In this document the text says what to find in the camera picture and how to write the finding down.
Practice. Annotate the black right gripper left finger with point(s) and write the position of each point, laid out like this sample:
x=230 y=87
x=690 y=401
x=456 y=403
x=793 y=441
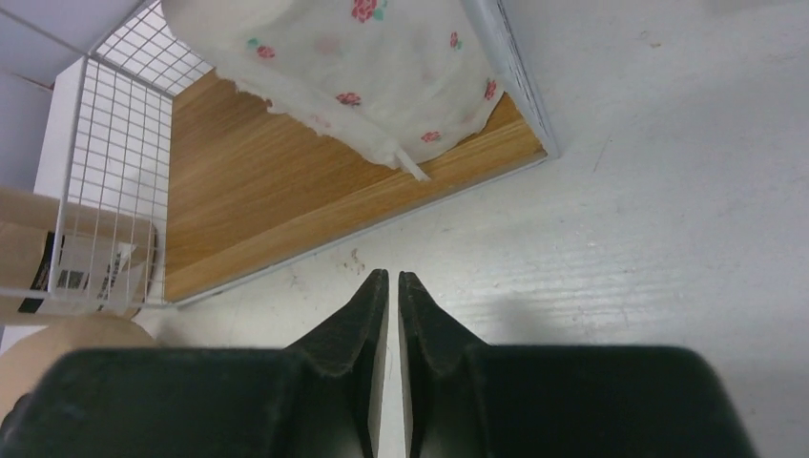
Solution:
x=317 y=397

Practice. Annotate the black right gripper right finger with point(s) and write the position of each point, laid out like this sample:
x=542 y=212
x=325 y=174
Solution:
x=469 y=398

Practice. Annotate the white wire wooden shelf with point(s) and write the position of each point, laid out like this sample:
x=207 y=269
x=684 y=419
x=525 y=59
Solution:
x=130 y=120

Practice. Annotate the white dotted roll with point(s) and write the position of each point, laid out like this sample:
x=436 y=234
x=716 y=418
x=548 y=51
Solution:
x=398 y=82

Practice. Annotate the brown roll back left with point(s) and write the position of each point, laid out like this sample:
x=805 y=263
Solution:
x=59 y=263

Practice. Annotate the brown cartoon printed roll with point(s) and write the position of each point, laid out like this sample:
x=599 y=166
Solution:
x=25 y=362

